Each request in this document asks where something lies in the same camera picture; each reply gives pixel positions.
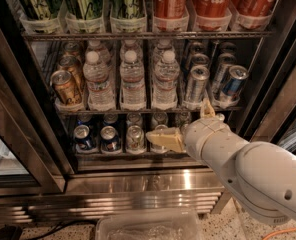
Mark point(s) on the gold can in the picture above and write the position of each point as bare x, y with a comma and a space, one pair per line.
73, 48
65, 87
74, 66

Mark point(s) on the water bottle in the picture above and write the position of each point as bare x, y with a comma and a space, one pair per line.
165, 79
162, 46
131, 44
100, 89
132, 82
101, 49

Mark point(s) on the rear gold can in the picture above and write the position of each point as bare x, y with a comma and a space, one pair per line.
73, 48

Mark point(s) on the middle silver slim can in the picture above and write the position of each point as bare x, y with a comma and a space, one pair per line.
195, 60

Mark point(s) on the front blue silver can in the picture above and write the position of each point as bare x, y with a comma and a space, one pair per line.
232, 85

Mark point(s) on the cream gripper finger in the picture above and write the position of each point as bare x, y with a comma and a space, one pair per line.
207, 111
170, 138

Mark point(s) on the open glass fridge door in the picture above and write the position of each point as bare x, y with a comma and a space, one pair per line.
270, 93

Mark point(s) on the brown drink bottle white cap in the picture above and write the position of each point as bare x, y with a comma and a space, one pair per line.
220, 116

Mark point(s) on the clear plastic bin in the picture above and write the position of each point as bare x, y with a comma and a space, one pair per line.
153, 224

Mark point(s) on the left glass fridge door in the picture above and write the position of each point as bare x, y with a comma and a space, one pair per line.
26, 166

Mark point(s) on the silver slim can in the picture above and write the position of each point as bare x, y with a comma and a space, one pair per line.
195, 60
196, 84

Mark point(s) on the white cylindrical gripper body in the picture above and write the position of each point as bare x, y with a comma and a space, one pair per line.
201, 138

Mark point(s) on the middle green can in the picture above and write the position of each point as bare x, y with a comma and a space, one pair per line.
84, 0

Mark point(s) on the stainless steel display fridge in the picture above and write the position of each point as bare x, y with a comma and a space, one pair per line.
98, 185

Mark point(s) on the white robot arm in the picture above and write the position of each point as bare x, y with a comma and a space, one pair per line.
261, 176

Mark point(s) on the middle wire shelf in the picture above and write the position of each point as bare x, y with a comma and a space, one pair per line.
149, 111

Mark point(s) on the front gold can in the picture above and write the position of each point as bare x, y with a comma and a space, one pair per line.
65, 87

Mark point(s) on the left red cola can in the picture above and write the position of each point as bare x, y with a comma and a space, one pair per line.
169, 9

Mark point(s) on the wire shelf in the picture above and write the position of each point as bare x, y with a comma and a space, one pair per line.
149, 111
148, 36

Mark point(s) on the front silver slim can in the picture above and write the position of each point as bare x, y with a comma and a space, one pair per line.
196, 84

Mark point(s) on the middle gold can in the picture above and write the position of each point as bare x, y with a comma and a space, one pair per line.
74, 66

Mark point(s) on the front green silver can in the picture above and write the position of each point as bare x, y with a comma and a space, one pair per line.
135, 142

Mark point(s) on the upper wire shelf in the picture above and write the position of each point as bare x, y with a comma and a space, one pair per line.
148, 36

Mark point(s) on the blue silver can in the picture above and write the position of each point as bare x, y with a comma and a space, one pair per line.
224, 62
232, 85

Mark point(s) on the front left blue can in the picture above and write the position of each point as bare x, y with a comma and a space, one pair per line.
83, 138

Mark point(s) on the right green can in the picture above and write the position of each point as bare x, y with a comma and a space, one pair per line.
127, 9

